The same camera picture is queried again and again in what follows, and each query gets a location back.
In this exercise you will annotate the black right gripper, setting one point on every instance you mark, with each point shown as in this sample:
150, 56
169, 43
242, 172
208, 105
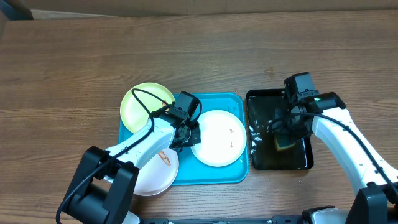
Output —
282, 129

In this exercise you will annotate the blue plastic tray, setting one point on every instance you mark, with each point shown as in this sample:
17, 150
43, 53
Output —
192, 171

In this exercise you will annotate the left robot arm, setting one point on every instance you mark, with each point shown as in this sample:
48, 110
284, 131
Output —
102, 186

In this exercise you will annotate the green and yellow sponge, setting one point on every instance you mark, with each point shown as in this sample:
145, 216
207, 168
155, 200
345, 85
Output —
283, 143

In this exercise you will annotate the white plate with red stain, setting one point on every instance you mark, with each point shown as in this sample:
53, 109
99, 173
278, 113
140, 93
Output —
158, 174

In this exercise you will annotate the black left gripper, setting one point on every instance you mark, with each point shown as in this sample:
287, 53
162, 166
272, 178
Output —
197, 137

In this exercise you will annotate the white plate with small stains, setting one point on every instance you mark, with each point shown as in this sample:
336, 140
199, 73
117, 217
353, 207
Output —
223, 138

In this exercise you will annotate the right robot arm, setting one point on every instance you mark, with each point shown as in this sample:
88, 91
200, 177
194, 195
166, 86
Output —
373, 179

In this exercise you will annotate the black water tray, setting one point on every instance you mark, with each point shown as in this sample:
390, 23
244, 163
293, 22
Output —
262, 105

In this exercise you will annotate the yellow-green plate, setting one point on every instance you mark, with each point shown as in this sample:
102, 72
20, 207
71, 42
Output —
133, 115

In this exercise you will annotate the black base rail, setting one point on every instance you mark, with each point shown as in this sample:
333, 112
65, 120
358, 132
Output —
278, 219

